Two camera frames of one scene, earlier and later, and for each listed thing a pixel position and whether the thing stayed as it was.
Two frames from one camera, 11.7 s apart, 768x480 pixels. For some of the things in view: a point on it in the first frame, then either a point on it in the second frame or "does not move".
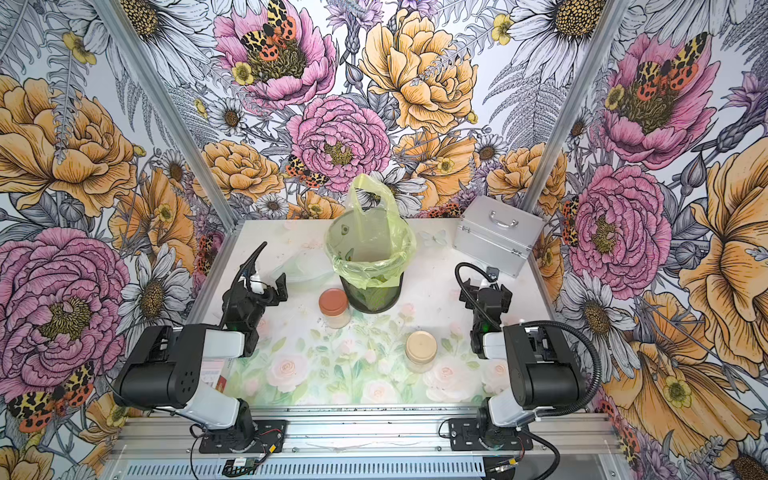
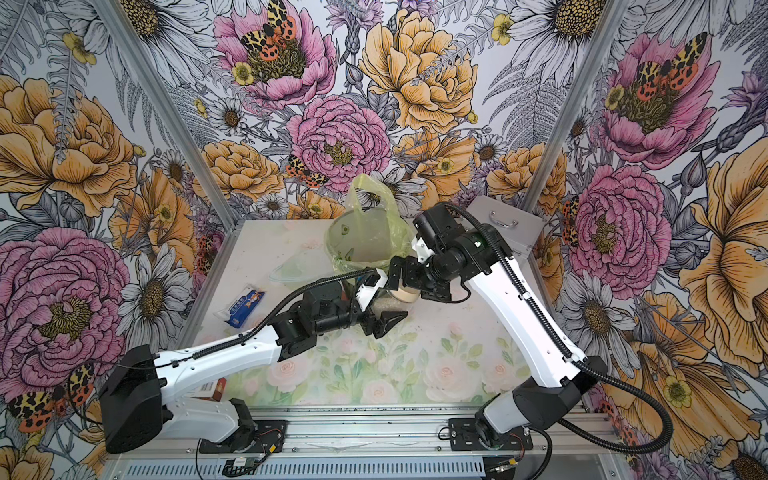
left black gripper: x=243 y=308 -> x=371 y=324
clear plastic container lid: x=305 y=266 does not move
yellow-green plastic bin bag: x=370 y=242 does not move
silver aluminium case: x=499 y=232 does not move
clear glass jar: x=420 y=350 -> x=384 y=301
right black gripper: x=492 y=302 -> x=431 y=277
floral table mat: x=311 y=351 does not move
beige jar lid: x=421 y=346 -> x=408 y=294
